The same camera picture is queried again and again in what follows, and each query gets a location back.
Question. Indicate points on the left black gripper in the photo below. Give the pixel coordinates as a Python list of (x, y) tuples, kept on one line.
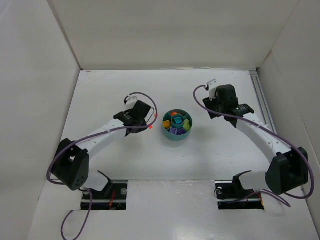
[(139, 127)]

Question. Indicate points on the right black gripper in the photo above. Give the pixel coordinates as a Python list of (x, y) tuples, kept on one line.
[(211, 110)]

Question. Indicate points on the yellow orange square lego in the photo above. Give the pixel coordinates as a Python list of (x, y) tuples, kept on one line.
[(167, 124)]

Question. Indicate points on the lavender square lego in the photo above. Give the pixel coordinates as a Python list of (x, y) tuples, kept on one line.
[(173, 131)]

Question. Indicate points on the teal oval lego piece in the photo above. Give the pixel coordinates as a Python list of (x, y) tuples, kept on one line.
[(178, 120)]

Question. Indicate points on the green square lego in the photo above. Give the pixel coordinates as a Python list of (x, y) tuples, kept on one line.
[(187, 126)]

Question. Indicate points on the dark purple long lego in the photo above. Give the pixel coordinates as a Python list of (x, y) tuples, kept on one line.
[(181, 131)]

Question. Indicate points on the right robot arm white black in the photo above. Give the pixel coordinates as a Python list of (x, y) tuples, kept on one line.
[(287, 165)]

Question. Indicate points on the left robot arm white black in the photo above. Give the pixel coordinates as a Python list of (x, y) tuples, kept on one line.
[(72, 159)]

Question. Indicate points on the teal round divided container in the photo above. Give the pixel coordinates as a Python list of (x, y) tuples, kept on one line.
[(183, 114)]

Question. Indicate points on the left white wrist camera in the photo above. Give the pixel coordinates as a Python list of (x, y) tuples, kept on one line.
[(130, 100)]

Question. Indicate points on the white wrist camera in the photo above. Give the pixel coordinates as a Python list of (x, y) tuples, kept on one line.
[(130, 100), (211, 88)]

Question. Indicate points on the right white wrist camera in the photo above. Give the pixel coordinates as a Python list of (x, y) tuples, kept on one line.
[(211, 88)]

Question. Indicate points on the aluminium rail right side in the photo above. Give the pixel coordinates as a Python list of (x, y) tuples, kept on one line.
[(262, 101)]

